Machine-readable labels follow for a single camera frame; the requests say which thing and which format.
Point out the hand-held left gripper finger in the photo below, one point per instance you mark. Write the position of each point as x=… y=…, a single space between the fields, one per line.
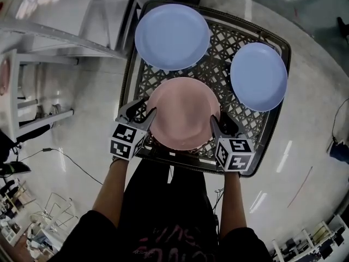
x=131 y=110
x=147 y=120

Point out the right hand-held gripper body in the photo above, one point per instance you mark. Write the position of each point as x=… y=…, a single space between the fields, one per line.
x=234 y=154

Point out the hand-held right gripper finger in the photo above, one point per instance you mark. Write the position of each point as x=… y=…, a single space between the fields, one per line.
x=216 y=130
x=231 y=128

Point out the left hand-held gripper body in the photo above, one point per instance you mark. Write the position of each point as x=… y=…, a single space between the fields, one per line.
x=126 y=142

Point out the pink big plate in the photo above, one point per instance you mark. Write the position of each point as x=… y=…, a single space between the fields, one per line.
x=185 y=113

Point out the blue big plate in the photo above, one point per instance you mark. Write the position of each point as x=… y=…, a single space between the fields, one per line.
x=171 y=37
x=259 y=76

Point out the person's right forearm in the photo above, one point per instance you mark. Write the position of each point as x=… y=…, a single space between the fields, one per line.
x=233 y=203

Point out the person's left forearm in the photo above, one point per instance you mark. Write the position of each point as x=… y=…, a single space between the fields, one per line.
x=111 y=190

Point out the person's black trousers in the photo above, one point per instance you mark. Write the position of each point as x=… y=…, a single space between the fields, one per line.
x=152 y=179

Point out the person's black printed shirt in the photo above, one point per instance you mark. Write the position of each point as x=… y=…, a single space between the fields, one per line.
x=169 y=239

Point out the white metal shelf rack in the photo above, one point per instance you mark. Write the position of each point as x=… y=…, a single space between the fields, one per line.
x=54 y=15

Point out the pale pink dish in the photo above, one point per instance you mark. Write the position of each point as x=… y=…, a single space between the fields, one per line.
x=4 y=78

